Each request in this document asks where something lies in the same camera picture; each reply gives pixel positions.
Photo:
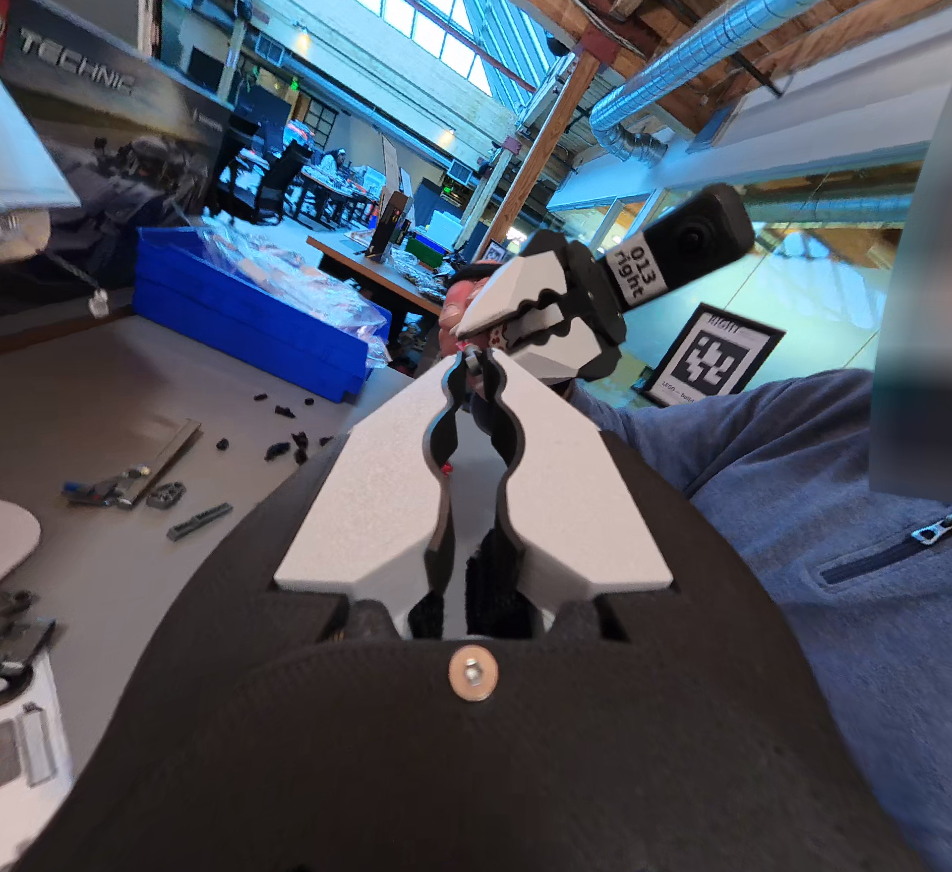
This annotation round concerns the person's right forearm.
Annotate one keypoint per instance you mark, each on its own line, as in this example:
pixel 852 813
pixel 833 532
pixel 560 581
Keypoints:
pixel 706 433

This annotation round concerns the dark grey curved lego half-beam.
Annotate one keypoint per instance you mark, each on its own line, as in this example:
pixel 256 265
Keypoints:
pixel 165 496

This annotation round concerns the sticker sheet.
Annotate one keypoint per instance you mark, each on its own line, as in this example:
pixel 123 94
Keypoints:
pixel 33 731

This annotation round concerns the person's right hand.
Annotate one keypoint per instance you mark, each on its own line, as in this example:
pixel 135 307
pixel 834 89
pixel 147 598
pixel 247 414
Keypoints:
pixel 461 307

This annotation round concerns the blue plastic bin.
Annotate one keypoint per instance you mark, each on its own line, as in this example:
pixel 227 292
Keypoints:
pixel 245 322

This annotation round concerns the long dark grey lego beam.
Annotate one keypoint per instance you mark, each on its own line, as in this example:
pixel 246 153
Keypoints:
pixel 149 463

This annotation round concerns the open instruction booklet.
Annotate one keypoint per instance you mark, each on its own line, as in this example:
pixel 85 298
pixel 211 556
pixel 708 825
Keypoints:
pixel 30 158

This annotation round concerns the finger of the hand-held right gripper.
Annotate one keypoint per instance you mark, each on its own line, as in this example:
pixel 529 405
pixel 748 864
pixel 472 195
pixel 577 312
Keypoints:
pixel 569 351
pixel 520 281

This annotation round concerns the black office chair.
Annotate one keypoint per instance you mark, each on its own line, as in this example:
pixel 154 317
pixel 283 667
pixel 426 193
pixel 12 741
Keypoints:
pixel 282 180

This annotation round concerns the dark grey lego pin joiner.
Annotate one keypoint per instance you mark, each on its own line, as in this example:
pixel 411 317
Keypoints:
pixel 471 360

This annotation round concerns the silver air duct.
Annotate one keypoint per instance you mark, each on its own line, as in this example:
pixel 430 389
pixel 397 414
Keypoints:
pixel 744 32

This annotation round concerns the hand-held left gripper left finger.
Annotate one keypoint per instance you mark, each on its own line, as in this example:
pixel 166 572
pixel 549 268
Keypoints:
pixel 357 515

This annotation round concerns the wooden office desk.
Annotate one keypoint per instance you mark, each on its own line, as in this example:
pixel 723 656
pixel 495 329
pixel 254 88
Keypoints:
pixel 372 273

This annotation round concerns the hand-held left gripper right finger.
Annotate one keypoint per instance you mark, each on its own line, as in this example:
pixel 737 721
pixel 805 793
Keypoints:
pixel 587 515

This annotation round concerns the person's blue clothed torso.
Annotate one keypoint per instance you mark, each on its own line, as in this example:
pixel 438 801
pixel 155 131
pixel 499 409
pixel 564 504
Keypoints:
pixel 855 664

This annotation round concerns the framed marker poster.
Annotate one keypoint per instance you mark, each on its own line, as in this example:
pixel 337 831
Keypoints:
pixel 714 359

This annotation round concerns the Lego Technic box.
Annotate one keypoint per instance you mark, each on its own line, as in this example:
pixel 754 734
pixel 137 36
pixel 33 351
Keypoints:
pixel 111 143

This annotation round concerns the tall black carton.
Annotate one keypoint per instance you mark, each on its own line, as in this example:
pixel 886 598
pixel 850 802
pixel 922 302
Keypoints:
pixel 388 225

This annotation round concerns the clear plastic bags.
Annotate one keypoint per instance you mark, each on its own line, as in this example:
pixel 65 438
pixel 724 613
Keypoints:
pixel 297 277

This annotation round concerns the wooden support post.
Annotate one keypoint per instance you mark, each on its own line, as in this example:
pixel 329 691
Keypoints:
pixel 543 158

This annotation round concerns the grey lego connector blue pin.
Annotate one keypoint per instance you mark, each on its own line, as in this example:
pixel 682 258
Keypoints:
pixel 77 491

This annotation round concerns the dark grey ribbed lego piece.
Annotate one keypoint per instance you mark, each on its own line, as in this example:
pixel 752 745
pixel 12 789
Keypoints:
pixel 199 521

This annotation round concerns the long red lego pin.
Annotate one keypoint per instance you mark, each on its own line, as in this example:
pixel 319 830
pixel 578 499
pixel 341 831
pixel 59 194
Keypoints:
pixel 497 341

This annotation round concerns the white desk stand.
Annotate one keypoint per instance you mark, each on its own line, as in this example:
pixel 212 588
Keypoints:
pixel 15 537

